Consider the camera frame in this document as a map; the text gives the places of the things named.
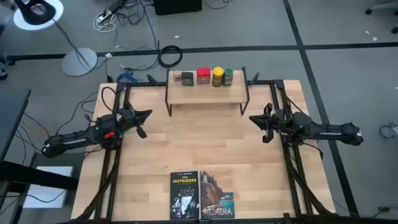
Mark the open white paper book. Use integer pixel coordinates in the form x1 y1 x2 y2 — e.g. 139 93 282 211
169 170 201 221

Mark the white box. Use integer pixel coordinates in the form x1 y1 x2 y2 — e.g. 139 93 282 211
23 166 75 209

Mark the grey caster wheel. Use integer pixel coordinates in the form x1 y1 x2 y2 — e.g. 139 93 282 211
379 122 398 139

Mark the coiled black cable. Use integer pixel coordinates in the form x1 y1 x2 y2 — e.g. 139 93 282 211
157 45 183 68

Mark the white power strip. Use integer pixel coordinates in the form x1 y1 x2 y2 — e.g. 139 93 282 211
95 9 113 23

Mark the red spice tin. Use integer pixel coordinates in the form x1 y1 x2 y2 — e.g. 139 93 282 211
196 67 211 86

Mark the blue cable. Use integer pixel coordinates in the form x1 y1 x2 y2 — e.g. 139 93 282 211
116 71 135 84

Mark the green lid oregano jar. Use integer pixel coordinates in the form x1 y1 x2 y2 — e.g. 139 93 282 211
222 68 234 87

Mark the black desk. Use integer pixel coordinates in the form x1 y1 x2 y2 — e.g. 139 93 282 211
0 89 32 162

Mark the Acadia lighthouse cover book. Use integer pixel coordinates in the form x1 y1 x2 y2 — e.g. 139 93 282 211
199 170 236 220

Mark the yellow lid seasoning jar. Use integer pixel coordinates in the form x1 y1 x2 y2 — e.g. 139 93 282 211
211 66 224 88

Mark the floor lamp with round base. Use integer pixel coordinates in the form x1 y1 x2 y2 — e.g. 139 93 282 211
12 0 99 78

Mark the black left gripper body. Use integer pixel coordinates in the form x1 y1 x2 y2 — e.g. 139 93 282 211
119 107 149 140

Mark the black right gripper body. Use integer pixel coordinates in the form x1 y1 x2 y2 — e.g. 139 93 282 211
262 102 290 144

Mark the wooden shelf with black frame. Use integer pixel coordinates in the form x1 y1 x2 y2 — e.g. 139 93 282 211
164 65 251 118

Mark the black spice tin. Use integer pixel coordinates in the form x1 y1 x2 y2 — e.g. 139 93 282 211
181 71 195 87

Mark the office chair base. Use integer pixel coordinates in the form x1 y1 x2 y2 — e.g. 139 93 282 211
365 0 398 34

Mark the black box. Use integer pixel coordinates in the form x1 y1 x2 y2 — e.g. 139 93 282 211
153 0 203 16

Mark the black desk beam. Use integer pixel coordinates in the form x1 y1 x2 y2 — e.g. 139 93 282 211
0 161 79 191

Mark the white coiled cable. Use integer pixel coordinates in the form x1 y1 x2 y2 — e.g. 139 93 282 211
92 12 118 34

